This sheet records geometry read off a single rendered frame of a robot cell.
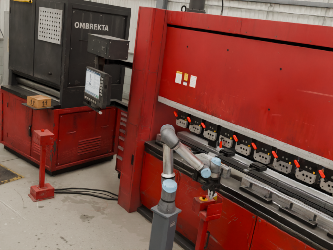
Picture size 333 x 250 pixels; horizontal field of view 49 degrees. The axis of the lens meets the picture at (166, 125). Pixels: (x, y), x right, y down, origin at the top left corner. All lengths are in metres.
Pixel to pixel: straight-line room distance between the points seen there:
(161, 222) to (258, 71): 1.44
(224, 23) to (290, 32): 0.66
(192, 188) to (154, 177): 0.59
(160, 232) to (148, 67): 1.74
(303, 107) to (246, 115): 0.53
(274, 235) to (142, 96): 1.90
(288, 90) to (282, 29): 0.47
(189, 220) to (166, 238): 0.81
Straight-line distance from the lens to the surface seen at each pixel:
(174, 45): 3.83
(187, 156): 2.74
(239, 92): 3.23
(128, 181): 4.28
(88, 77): 4.08
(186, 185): 3.66
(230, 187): 3.29
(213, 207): 3.09
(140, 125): 3.98
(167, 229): 2.93
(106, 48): 3.78
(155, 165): 3.98
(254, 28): 3.15
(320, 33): 2.85
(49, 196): 4.62
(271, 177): 3.46
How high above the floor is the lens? 2.18
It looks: 16 degrees down
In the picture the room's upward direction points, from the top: 8 degrees clockwise
